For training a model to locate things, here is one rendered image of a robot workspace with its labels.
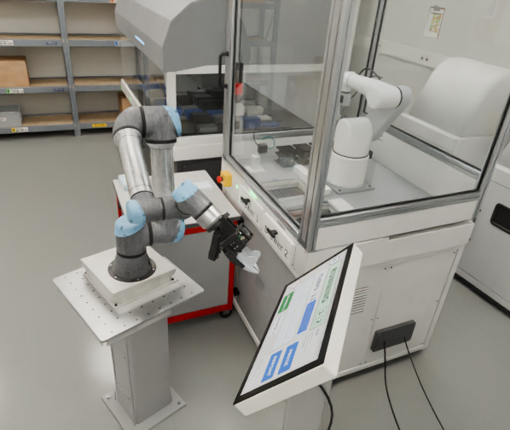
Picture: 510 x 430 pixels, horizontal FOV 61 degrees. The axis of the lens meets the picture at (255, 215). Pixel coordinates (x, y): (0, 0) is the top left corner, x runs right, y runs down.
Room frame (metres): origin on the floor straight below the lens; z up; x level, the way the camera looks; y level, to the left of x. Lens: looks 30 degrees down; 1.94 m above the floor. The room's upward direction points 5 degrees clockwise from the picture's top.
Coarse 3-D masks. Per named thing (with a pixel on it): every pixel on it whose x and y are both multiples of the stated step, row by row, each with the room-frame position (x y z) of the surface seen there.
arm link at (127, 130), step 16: (128, 112) 1.49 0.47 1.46; (128, 128) 1.43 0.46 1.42; (128, 144) 1.38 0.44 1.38; (128, 160) 1.32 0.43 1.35; (144, 160) 1.35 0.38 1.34; (128, 176) 1.27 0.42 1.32; (144, 176) 1.28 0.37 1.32; (144, 192) 1.21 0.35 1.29; (128, 208) 1.15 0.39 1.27; (144, 208) 1.16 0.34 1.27; (160, 208) 1.18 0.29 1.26
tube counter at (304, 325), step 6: (312, 294) 1.01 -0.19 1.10; (318, 294) 0.99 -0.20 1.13; (312, 300) 0.98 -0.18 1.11; (306, 306) 0.97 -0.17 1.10; (312, 306) 0.94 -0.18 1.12; (306, 312) 0.93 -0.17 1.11; (312, 312) 0.91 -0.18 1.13; (306, 318) 0.90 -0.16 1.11; (300, 324) 0.89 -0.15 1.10; (306, 324) 0.87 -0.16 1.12; (300, 330) 0.86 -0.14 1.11; (306, 330) 0.84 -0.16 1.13
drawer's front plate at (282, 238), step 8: (264, 216) 1.79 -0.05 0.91; (264, 224) 1.78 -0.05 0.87; (272, 224) 1.72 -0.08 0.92; (264, 232) 1.78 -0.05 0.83; (280, 232) 1.65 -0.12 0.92; (272, 240) 1.70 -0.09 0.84; (280, 240) 1.64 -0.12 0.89; (288, 240) 1.58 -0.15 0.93; (280, 248) 1.63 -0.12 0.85; (288, 248) 1.56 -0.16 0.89; (288, 256) 1.56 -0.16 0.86
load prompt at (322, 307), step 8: (336, 264) 1.10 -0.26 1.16; (328, 272) 1.08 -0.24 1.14; (336, 272) 1.05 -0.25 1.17; (328, 280) 1.03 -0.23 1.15; (336, 280) 1.00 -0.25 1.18; (328, 288) 0.98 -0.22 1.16; (328, 296) 0.94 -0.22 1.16; (320, 304) 0.93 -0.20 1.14; (328, 304) 0.90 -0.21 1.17; (320, 312) 0.88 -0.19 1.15; (320, 320) 0.85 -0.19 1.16; (312, 328) 0.83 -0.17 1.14
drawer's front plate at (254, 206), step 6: (240, 186) 2.08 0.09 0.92; (240, 192) 2.07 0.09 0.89; (246, 192) 2.00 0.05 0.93; (240, 198) 2.07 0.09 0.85; (252, 198) 1.94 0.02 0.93; (240, 204) 2.06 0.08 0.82; (252, 204) 1.92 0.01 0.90; (258, 204) 1.88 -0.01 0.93; (246, 210) 1.98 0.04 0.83; (252, 210) 1.91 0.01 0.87; (258, 210) 1.85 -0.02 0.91; (258, 216) 1.85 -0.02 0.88; (258, 222) 1.84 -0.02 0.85
